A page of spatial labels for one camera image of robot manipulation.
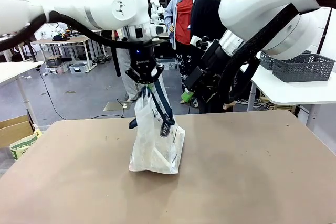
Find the white table with leg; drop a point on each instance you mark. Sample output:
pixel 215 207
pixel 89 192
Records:
pixel 13 70

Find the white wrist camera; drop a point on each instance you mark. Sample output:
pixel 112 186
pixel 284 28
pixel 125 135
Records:
pixel 160 29
pixel 195 41

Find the wooden top work table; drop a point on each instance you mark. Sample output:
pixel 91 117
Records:
pixel 65 40

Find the black slanted tripod leg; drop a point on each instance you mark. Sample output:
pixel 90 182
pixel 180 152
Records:
pixel 324 32

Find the green printed paper bag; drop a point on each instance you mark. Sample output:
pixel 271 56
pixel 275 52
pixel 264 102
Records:
pixel 23 146

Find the white side table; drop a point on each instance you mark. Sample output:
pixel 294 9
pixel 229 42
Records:
pixel 288 90

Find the small white background robot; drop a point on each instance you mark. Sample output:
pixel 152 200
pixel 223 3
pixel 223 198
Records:
pixel 155 6

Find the person in black t-shirt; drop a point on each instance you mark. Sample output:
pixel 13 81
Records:
pixel 207 11

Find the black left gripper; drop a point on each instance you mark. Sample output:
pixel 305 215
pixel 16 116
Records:
pixel 143 56

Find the clear floor storage box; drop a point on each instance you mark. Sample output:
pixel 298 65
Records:
pixel 169 64

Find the black case under table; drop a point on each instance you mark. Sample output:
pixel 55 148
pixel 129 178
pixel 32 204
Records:
pixel 168 51

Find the figure in blue shirt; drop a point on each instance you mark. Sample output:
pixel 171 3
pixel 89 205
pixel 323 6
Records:
pixel 183 19

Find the person's left hand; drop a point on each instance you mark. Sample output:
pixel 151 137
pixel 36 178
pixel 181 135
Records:
pixel 228 106

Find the black tripod stand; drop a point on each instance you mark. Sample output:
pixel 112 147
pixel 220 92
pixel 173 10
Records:
pixel 30 51

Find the black device on work table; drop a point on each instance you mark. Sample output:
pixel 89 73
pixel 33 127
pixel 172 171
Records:
pixel 60 37

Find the clear plastic storage bin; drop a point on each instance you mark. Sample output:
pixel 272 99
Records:
pixel 78 68
pixel 56 69

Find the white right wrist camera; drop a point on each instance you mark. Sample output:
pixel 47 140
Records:
pixel 195 41

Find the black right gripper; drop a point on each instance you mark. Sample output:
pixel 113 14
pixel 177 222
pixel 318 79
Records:
pixel 214 54

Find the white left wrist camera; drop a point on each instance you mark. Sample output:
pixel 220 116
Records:
pixel 160 29

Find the metal floor plate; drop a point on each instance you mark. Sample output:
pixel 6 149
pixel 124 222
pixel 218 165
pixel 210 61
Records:
pixel 115 106

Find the brown cardboard box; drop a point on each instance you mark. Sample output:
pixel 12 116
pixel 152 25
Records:
pixel 13 129

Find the mannequin in beige hoodie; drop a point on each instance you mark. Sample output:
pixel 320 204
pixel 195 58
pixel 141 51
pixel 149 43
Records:
pixel 126 72

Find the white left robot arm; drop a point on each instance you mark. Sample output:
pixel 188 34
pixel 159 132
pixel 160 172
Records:
pixel 92 6

